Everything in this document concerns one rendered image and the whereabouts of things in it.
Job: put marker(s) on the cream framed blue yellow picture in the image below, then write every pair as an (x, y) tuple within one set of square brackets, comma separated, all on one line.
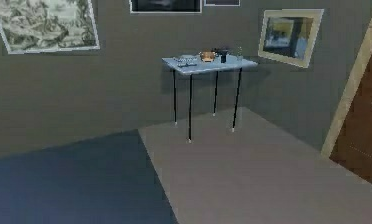
[(287, 36)]

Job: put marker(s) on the copper bowl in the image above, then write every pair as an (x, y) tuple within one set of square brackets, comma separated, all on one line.
[(207, 55)]

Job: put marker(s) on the dark framed picture white border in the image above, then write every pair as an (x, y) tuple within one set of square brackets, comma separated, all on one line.
[(165, 5)]

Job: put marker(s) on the grey keyboard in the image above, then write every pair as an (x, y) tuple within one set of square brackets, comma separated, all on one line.
[(186, 60)]

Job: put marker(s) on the clear glass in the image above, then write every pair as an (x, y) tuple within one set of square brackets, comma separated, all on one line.
[(240, 54)]

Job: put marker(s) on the brown wooden room door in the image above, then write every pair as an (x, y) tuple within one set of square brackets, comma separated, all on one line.
[(359, 133)]

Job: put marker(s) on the small dark framed picture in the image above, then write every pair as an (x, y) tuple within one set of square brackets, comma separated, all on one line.
[(222, 2)]

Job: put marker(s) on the pale blue table black legs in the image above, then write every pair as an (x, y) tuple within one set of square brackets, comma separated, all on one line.
[(210, 65)]

